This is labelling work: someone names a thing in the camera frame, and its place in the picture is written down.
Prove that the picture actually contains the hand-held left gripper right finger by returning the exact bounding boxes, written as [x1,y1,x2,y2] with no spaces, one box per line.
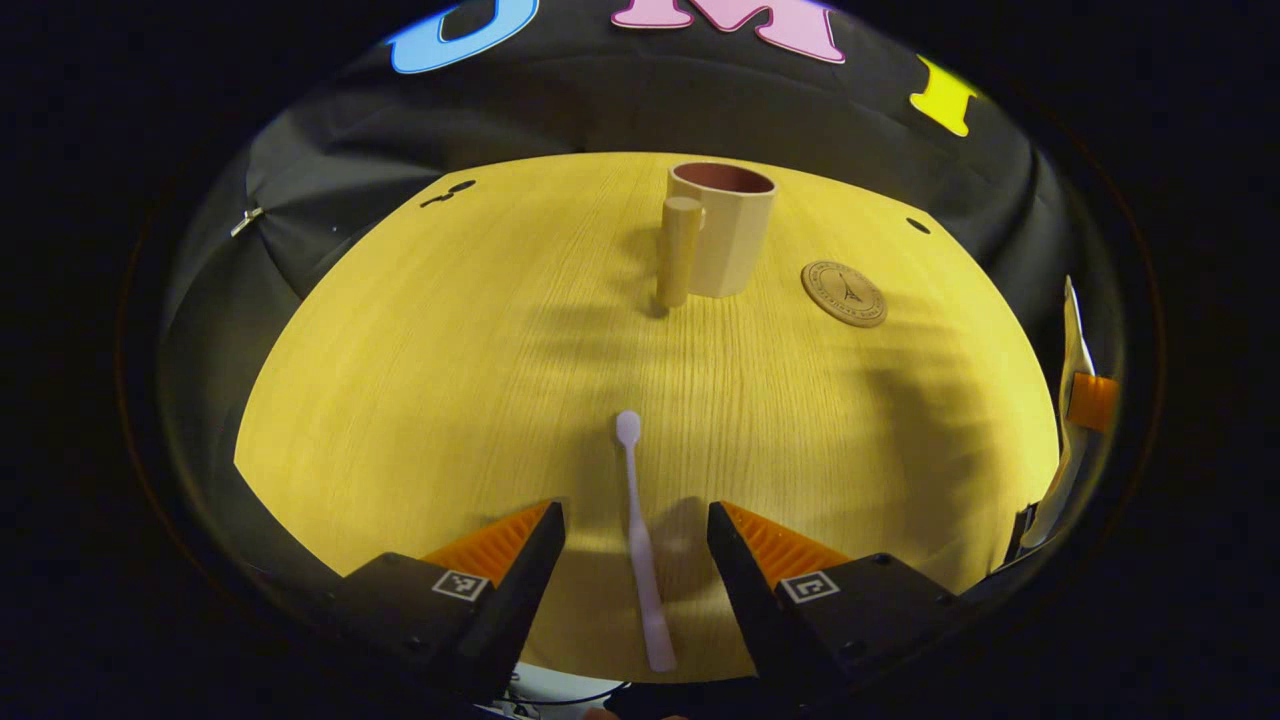
[706,500,961,701]

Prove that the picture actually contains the round cork coaster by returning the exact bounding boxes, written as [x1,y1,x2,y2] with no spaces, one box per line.
[800,260,889,329]

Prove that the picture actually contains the white toothpaste tube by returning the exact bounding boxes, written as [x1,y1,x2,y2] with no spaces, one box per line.
[1020,277,1098,549]

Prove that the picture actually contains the beige cup with wooden handle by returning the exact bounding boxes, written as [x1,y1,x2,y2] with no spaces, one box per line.
[655,161,778,309]

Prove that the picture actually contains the black backdrop cloth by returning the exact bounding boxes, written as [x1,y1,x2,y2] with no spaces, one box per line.
[160,0,1111,601]

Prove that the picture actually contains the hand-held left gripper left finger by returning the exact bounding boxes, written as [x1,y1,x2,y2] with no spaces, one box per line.
[335,500,567,699]

